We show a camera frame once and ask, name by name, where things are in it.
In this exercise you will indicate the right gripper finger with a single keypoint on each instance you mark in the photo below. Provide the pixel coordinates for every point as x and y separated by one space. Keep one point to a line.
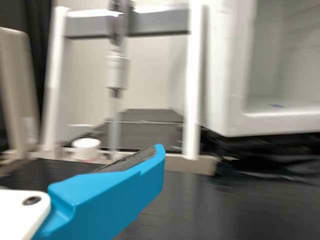
105 200

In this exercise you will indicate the white incubator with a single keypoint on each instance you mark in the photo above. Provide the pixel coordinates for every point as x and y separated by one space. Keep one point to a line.
225 75

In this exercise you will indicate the white-capped bottle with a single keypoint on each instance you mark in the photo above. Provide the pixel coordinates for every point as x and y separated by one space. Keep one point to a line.
86 148

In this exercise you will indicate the white pipette stand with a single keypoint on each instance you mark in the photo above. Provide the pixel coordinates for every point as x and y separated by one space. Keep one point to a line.
192 100

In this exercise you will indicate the pipette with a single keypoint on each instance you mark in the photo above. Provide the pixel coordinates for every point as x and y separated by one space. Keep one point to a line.
116 67

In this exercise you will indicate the cream microscope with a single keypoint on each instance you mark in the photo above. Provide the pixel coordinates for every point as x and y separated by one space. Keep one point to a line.
15 87

